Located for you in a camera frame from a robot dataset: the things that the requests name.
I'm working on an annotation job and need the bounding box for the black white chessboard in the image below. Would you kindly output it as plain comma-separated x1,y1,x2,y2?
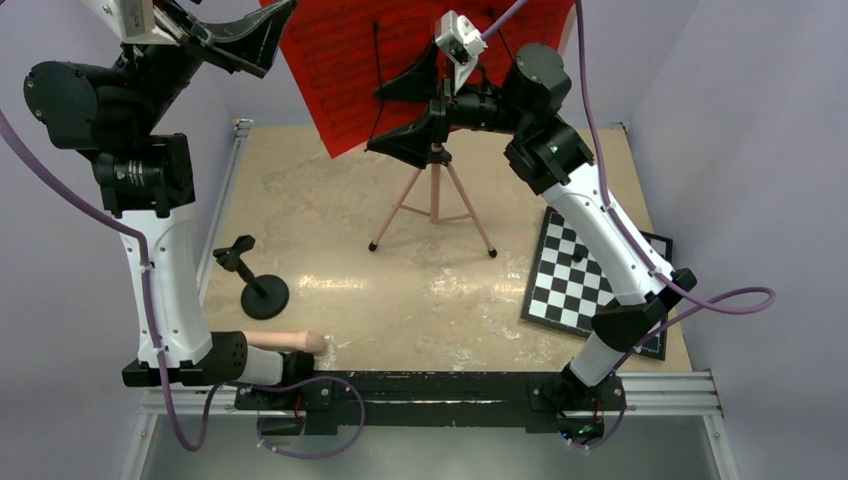
520,205,674,362

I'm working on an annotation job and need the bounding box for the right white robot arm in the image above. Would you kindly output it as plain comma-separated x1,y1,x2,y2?
367,43,697,407

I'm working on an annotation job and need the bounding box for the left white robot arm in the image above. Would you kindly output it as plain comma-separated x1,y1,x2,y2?
23,1,314,409

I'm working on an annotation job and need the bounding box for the red sheet music page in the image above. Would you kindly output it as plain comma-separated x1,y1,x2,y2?
280,0,438,157

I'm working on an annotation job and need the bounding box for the pink tripod music stand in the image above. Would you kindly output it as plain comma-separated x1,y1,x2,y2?
261,0,578,259

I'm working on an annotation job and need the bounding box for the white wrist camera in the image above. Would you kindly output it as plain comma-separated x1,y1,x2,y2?
434,10,487,94
82,0,172,45

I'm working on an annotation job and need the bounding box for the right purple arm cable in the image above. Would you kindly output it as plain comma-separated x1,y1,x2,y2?
480,0,778,372

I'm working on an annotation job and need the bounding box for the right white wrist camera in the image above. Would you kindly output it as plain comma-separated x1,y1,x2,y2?
434,10,487,94

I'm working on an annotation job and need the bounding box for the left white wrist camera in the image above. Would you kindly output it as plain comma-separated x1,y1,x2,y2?
82,0,172,45

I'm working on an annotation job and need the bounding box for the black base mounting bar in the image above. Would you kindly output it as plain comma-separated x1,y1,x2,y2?
235,371,626,442

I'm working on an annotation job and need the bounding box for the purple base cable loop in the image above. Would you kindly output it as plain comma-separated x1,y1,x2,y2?
256,377,368,462

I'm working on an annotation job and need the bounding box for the aluminium frame rail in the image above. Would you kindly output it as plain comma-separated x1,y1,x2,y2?
122,119,740,480

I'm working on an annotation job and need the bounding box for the black microphone stand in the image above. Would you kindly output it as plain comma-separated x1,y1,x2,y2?
212,235,290,320

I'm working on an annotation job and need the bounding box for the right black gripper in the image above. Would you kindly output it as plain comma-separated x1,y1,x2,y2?
366,36,528,170

